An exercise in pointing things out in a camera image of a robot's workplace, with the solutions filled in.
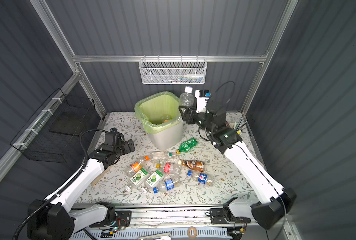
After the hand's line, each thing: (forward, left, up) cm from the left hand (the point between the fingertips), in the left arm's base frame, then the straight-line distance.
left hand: (125, 145), depth 84 cm
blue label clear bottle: (-20, -23, -9) cm, 32 cm away
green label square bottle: (-17, -15, -12) cm, 26 cm away
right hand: (0, -33, +26) cm, 42 cm away
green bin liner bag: (+23, -19, +3) cm, 30 cm away
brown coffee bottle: (-10, -40, -10) cm, 42 cm away
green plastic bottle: (+5, -36, -11) cm, 38 cm away
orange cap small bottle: (-8, -5, -10) cm, 14 cm away
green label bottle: (-15, -8, -11) cm, 20 cm away
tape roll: (-39, -35, -15) cm, 55 cm away
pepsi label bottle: (-18, -43, -10) cm, 47 cm away
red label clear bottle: (-9, -26, -14) cm, 31 cm away
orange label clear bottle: (+23, -23, -3) cm, 32 cm away
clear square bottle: (0, -18, -14) cm, 23 cm away
